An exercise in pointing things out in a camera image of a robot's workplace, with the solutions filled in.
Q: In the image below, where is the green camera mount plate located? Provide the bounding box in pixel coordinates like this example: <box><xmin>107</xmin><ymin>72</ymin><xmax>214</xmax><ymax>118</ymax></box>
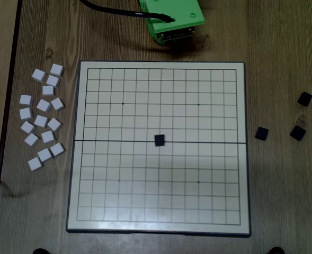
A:
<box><xmin>139</xmin><ymin>0</ymin><xmax>206</xmax><ymax>47</ymax></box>

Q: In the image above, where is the white folding go board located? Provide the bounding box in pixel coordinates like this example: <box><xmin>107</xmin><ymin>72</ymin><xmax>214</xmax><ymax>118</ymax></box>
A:
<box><xmin>65</xmin><ymin>60</ymin><xmax>252</xmax><ymax>238</ymax></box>

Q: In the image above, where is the camera circuit board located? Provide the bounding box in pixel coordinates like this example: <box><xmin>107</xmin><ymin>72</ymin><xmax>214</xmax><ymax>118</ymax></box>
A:
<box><xmin>157</xmin><ymin>26</ymin><xmax>196</xmax><ymax>42</ymax></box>

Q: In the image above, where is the thick black camera cable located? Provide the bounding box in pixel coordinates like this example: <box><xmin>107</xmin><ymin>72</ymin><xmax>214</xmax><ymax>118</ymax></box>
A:
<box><xmin>78</xmin><ymin>0</ymin><xmax>175</xmax><ymax>23</ymax></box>

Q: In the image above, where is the dark table edge trim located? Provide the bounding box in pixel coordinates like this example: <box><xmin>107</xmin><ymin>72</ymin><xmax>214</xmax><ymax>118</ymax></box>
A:
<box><xmin>0</xmin><ymin>0</ymin><xmax>23</xmax><ymax>254</ymax></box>

